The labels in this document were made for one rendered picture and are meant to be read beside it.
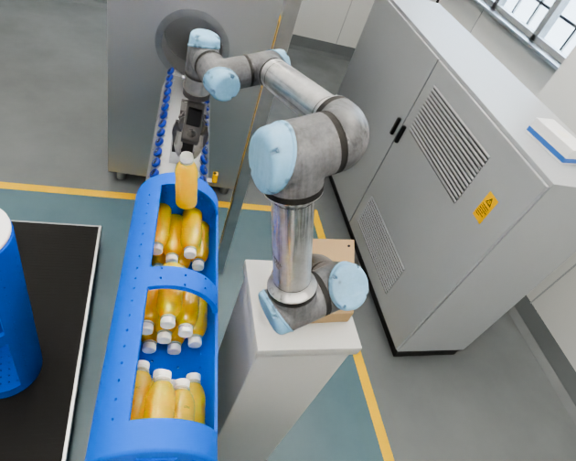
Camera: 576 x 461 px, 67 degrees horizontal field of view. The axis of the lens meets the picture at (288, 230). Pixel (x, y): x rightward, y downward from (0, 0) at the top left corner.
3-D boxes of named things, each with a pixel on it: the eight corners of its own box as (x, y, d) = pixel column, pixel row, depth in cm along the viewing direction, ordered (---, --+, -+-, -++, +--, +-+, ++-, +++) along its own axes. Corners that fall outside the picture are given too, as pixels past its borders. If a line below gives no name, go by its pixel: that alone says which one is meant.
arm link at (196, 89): (213, 85, 110) (181, 79, 108) (210, 101, 114) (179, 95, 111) (214, 71, 116) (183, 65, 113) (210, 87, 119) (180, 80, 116)
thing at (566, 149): (543, 132, 205) (553, 119, 200) (578, 165, 190) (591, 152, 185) (525, 130, 200) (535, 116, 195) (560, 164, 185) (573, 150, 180)
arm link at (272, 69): (403, 112, 75) (277, 35, 108) (350, 126, 72) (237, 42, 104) (393, 168, 83) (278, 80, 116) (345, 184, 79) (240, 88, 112)
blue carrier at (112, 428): (209, 233, 169) (225, 178, 149) (205, 487, 109) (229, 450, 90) (133, 223, 160) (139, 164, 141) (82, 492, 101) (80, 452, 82)
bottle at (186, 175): (178, 213, 137) (177, 166, 124) (172, 198, 141) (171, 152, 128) (199, 209, 140) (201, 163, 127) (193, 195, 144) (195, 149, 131)
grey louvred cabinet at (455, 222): (363, 155, 426) (439, 3, 328) (456, 356, 285) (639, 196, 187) (312, 147, 409) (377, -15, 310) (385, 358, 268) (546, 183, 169)
